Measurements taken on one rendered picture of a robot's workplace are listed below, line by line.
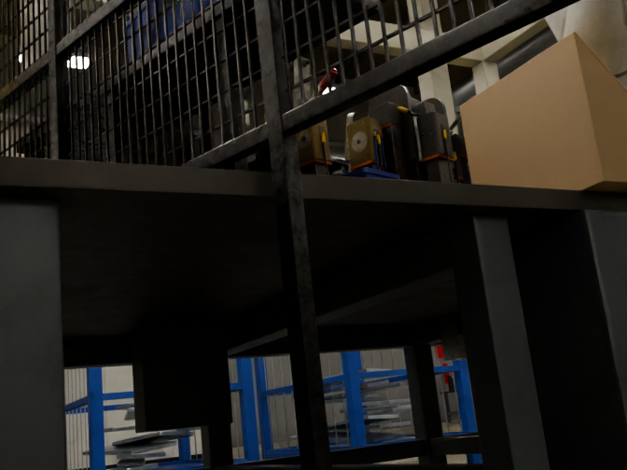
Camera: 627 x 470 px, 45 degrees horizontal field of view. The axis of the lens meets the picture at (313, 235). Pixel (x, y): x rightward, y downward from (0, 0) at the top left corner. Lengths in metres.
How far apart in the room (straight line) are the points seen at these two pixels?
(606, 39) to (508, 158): 0.30
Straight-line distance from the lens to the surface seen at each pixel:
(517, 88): 1.66
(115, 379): 9.92
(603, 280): 1.47
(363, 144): 1.95
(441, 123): 2.04
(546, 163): 1.58
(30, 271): 1.04
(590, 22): 1.65
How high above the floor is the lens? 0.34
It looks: 14 degrees up
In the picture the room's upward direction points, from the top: 6 degrees counter-clockwise
